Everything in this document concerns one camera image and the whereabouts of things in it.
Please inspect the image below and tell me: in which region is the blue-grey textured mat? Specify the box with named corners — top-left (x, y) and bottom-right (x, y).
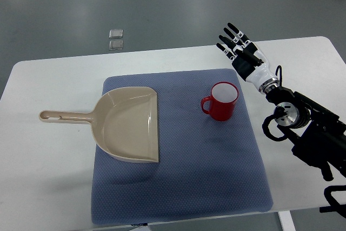
top-left (91, 69), bottom-right (273, 225)

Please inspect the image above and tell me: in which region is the beige plastic dustpan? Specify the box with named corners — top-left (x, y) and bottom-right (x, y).
top-left (39, 87), bottom-right (159, 163)

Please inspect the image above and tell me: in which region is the upper metal floor plate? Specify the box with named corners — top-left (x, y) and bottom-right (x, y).
top-left (109, 29), bottom-right (123, 39)

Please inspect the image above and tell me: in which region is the lower metal floor plate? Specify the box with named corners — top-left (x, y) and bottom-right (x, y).
top-left (109, 39), bottom-right (123, 50)

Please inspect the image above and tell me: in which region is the metal floor plate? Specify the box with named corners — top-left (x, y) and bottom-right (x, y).
top-left (109, 29), bottom-right (123, 39)
top-left (109, 39), bottom-right (123, 50)

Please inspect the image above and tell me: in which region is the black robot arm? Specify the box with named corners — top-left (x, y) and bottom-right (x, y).
top-left (262, 66), bottom-right (345, 182)

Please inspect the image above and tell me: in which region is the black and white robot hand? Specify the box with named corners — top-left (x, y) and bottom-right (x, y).
top-left (216, 23), bottom-right (280, 94)

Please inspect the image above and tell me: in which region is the red cup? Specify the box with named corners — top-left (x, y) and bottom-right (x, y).
top-left (200, 82), bottom-right (239, 122)

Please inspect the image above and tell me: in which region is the white table leg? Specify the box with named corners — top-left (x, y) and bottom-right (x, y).
top-left (278, 210), bottom-right (296, 231)

